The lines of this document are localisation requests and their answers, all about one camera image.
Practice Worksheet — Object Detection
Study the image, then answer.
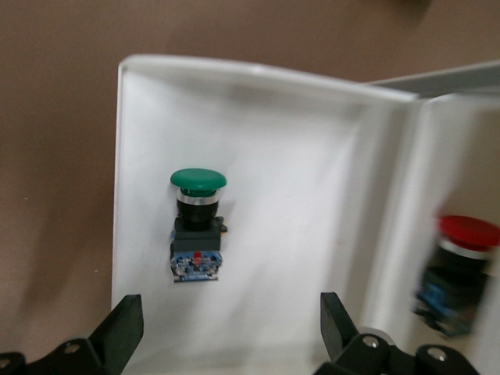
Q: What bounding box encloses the white drawer cabinet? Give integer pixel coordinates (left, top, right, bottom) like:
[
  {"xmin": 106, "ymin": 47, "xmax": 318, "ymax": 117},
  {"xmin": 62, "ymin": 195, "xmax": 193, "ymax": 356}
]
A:
[{"xmin": 362, "ymin": 58, "xmax": 500, "ymax": 103}]

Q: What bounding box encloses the green mushroom push button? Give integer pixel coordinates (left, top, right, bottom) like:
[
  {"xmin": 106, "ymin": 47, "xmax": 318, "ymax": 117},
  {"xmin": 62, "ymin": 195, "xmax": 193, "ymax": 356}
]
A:
[{"xmin": 169, "ymin": 167, "xmax": 230, "ymax": 284}]

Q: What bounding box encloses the red mushroom push button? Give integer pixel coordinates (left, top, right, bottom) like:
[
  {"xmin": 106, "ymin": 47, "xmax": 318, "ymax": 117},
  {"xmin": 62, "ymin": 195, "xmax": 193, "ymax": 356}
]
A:
[{"xmin": 412, "ymin": 213, "xmax": 500, "ymax": 338}]

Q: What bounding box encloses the white plastic drawer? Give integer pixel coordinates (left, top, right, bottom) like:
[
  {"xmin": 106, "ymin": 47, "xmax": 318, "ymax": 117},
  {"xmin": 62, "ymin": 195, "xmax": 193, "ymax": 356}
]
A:
[
  {"xmin": 390, "ymin": 92, "xmax": 500, "ymax": 375},
  {"xmin": 110, "ymin": 53, "xmax": 425, "ymax": 375}
]

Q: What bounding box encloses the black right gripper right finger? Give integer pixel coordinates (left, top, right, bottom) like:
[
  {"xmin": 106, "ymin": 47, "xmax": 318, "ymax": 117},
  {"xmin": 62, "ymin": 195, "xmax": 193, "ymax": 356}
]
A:
[{"xmin": 315, "ymin": 291, "xmax": 480, "ymax": 375}]

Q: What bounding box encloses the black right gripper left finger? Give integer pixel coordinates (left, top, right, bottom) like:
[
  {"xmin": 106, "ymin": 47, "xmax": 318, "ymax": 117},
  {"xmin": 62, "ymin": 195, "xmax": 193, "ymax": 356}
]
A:
[{"xmin": 0, "ymin": 294, "xmax": 145, "ymax": 375}]

